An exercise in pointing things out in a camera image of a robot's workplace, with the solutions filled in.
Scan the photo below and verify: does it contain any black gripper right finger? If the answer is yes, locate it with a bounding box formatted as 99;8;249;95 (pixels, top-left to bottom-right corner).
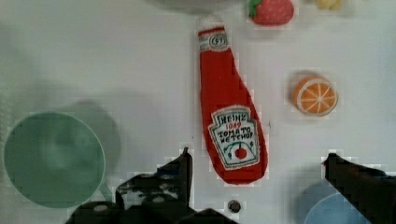
323;153;396;224

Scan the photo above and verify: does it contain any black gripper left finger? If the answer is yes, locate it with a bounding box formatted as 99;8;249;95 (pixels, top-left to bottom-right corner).
65;147;237;224

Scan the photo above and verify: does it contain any red plush ketchup bottle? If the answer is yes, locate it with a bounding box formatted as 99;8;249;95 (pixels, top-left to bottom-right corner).
197;15;268;185

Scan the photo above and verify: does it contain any green strainer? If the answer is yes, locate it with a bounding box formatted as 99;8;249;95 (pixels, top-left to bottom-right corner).
3;101;120;208

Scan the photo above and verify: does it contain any blue bowl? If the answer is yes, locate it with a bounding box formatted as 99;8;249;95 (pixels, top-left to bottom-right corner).
297;181;372;224

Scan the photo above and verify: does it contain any orange slice toy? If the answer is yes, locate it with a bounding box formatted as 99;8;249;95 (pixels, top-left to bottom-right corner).
291;75;338;117

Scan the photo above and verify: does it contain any round grey plate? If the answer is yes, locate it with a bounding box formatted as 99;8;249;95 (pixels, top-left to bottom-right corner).
151;0;243;8

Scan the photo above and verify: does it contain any yellow plush banana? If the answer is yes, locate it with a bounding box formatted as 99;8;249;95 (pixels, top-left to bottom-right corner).
315;0;343;10

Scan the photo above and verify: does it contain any red plush strawberry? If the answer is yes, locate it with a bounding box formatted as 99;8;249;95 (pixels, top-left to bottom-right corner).
248;0;294;26

